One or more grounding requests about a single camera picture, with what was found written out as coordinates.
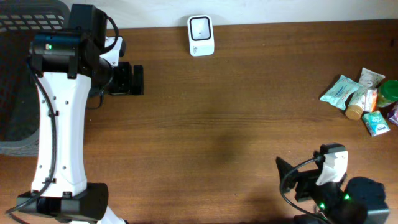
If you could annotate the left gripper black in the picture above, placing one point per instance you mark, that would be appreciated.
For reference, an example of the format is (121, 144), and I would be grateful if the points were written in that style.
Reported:
(125, 83)

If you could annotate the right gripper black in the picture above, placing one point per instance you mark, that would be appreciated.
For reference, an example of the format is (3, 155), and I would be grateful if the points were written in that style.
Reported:
(305, 178)

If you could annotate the teal pouch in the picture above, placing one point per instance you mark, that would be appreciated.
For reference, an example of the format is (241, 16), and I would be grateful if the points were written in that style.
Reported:
(340, 92)

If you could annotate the teal tissue pack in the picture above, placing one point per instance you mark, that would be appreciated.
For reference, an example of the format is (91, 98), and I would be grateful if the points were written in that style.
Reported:
(375, 123)

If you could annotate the orange tissue pack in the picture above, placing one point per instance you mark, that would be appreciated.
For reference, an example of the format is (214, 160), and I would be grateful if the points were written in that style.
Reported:
(370, 100)

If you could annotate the red purple snack package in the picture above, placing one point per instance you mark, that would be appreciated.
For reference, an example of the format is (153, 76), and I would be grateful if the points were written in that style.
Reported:
(392, 116)

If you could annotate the white cream tube gold cap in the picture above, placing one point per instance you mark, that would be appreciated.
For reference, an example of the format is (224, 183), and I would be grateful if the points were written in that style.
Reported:
(368, 79)

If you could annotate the green lid glass jar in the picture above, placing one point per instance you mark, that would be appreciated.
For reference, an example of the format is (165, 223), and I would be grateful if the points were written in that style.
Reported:
(387, 93)

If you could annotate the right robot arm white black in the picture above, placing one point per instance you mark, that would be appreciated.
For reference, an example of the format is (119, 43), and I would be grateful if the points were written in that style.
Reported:
(363, 202)

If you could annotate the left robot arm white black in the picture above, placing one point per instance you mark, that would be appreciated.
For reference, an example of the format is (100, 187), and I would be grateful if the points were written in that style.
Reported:
(67, 66)

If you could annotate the grey plastic mesh basket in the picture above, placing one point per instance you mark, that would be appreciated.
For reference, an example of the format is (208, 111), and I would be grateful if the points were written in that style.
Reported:
(20, 21)

